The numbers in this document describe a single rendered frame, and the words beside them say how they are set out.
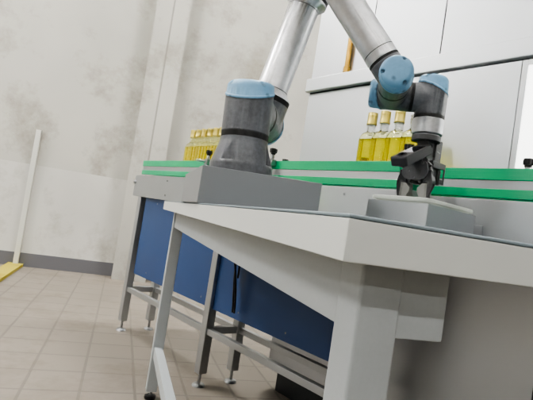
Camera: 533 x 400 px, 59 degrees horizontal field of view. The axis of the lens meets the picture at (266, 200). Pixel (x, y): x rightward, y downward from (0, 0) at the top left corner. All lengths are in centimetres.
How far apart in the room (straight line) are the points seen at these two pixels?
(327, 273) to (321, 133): 163
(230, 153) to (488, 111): 87
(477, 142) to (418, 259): 125
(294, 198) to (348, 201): 44
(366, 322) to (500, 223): 96
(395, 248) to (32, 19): 468
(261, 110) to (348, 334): 77
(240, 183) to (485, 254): 71
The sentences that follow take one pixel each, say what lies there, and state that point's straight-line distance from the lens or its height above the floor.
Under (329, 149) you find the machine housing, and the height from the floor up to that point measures 107.
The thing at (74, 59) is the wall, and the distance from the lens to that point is 478.
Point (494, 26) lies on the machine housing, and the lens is 176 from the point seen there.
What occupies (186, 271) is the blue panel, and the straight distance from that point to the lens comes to 223.
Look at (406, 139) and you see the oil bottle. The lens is 156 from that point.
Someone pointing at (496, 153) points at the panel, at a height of 104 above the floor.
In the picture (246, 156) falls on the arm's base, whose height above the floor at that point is 87.
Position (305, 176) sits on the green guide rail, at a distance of 167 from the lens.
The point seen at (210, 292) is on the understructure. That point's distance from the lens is 203.
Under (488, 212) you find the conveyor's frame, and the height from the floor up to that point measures 84.
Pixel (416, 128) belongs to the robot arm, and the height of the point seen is 102.
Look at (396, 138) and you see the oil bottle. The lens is 159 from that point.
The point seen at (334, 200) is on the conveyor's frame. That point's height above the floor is 83.
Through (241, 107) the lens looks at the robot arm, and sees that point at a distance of 110.
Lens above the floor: 74
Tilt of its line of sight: 2 degrees up
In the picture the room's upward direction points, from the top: 9 degrees clockwise
